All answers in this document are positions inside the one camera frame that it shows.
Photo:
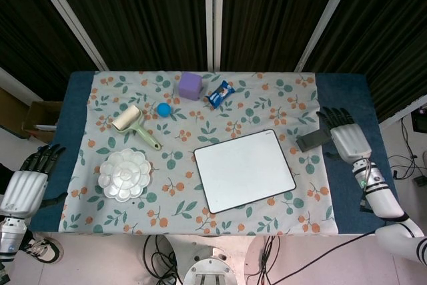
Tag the green lint roller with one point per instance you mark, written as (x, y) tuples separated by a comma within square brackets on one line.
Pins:
[(128, 119)]

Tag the white partition frame post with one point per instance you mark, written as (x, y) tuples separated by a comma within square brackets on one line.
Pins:
[(68, 14), (213, 14), (328, 14)]

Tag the floral tablecloth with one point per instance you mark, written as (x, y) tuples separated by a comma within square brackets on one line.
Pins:
[(187, 131)]

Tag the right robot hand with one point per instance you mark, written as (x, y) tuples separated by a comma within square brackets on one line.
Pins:
[(350, 141)]

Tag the blue ball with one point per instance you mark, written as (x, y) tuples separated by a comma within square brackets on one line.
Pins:
[(164, 109)]

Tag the cardboard box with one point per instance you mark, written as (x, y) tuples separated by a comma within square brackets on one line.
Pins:
[(38, 118)]

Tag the white robot torso base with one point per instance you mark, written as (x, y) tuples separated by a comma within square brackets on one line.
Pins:
[(210, 270)]

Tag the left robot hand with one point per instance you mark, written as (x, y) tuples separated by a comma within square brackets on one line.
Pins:
[(23, 191)]

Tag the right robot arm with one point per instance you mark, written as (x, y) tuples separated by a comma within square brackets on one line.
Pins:
[(383, 195)]

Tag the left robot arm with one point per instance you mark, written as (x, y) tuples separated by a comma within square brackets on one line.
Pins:
[(11, 238)]

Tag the dark grey board eraser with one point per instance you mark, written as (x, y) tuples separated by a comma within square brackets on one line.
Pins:
[(312, 141)]

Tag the white dry-erase board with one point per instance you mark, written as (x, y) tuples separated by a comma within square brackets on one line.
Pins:
[(245, 178)]

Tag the blue felt table cover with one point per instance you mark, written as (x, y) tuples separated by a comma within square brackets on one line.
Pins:
[(347, 191)]

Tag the white and black sneaker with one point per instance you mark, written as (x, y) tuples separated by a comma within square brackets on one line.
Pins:
[(46, 250)]

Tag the white flower paint palette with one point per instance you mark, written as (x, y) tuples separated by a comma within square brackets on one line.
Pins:
[(124, 175)]

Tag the black ribbed curtain panel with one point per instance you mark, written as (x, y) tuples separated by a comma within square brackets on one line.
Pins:
[(277, 11), (140, 11)]

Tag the purple foam cube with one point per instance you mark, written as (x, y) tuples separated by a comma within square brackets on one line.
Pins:
[(189, 87)]

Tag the blue cookie packet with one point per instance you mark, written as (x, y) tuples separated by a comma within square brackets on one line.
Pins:
[(220, 94)]

